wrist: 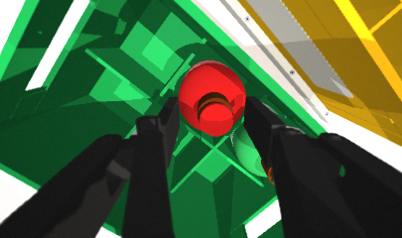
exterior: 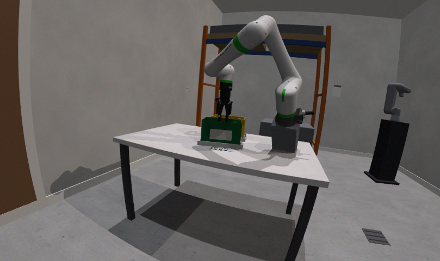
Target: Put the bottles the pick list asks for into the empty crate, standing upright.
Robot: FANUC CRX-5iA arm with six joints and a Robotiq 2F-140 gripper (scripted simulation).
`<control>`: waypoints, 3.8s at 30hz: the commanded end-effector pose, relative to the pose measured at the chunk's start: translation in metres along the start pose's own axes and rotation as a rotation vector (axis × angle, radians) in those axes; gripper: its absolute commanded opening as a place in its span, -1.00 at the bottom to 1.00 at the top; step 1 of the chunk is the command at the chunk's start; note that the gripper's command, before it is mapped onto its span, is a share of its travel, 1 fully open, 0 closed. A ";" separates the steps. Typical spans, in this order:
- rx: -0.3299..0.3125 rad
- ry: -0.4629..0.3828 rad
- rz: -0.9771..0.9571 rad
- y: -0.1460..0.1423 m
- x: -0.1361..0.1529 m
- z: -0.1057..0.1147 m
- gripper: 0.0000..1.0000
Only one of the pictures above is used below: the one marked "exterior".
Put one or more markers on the green divided crate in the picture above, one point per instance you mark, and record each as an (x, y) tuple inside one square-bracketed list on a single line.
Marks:
[(218, 131)]

